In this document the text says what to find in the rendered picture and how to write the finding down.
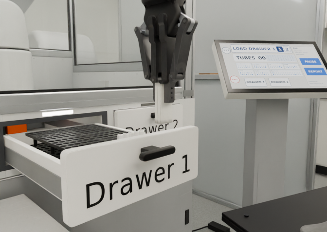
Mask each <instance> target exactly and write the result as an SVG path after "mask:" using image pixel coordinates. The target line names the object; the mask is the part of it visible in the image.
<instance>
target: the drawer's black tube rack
mask: <svg viewBox="0 0 327 232"><path fill-rule="evenodd" d="M123 133H128V132H126V131H122V130H118V129H113V128H109V127H104V126H100V125H95V124H91V125H81V126H73V127H66V128H59V129H52V130H44V131H37V132H30V133H25V136H27V137H30V138H32V139H33V140H34V144H31V145H30V146H32V147H34V148H36V149H38V150H40V151H43V152H45V153H47V154H49V155H51V156H53V157H55V158H58V159H60V154H61V152H62V151H63V150H65V149H70V148H75V147H80V146H86V145H90V144H95V143H102V142H107V141H113V140H117V135H118V134H123ZM37 141H39V142H42V143H37Z"/></svg>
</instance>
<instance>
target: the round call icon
mask: <svg viewBox="0 0 327 232"><path fill-rule="evenodd" d="M229 78H230V81H231V84H241V82H240V78H239V76H238V75H229Z"/></svg>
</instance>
